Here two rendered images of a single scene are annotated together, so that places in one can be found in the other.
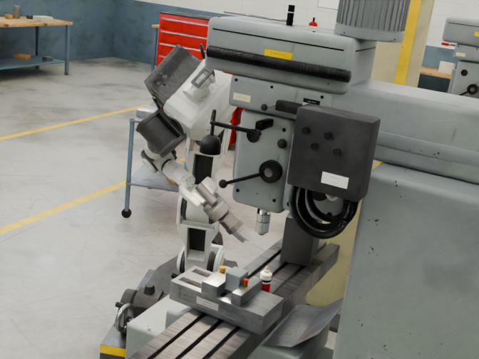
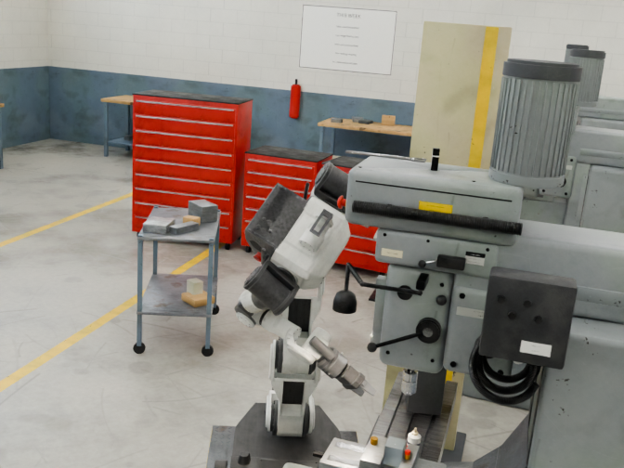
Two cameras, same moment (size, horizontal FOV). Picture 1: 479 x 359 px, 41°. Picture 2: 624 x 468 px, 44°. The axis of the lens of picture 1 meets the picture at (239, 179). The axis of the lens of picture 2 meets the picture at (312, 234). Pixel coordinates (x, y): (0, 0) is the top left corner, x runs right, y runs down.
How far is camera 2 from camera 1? 0.63 m
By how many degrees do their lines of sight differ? 9
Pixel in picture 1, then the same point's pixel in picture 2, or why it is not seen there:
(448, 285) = not seen: outside the picture
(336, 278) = not seen: hidden behind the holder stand
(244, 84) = (395, 239)
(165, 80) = (270, 226)
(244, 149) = (394, 307)
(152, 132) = (266, 288)
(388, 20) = (554, 166)
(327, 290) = not seen: hidden behind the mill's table
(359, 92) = (528, 242)
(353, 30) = (519, 179)
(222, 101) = (336, 244)
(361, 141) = (565, 307)
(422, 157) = (602, 305)
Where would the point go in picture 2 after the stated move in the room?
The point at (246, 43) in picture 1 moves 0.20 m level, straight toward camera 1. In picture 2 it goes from (397, 196) to (419, 215)
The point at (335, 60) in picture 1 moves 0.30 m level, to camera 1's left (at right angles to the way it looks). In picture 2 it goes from (502, 212) to (391, 208)
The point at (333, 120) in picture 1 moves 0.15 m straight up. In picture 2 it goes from (533, 287) to (542, 225)
